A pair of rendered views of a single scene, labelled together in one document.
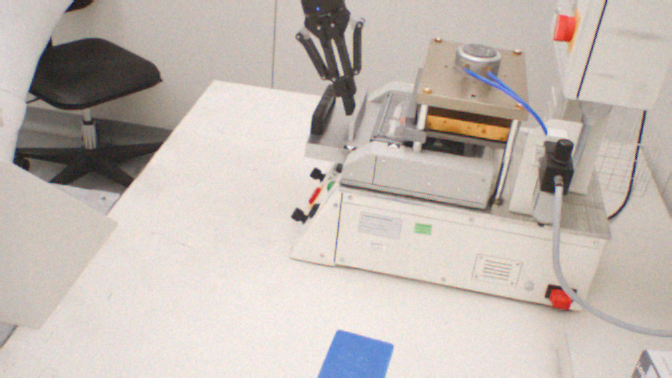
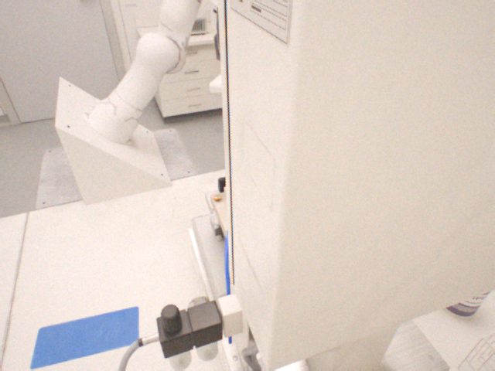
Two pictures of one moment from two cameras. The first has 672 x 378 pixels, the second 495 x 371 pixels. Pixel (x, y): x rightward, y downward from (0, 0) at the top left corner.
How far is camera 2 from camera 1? 1.08 m
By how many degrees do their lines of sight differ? 51
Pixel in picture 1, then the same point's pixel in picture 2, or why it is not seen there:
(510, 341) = not seen: outside the picture
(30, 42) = (141, 80)
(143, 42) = not seen: hidden behind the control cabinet
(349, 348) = (123, 320)
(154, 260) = (153, 209)
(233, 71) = not seen: hidden behind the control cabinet
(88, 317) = (100, 213)
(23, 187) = (67, 140)
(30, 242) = (75, 166)
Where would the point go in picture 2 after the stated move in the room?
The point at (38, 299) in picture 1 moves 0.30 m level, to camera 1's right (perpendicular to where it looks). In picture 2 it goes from (83, 192) to (97, 255)
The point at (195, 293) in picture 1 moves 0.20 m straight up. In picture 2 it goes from (136, 235) to (122, 184)
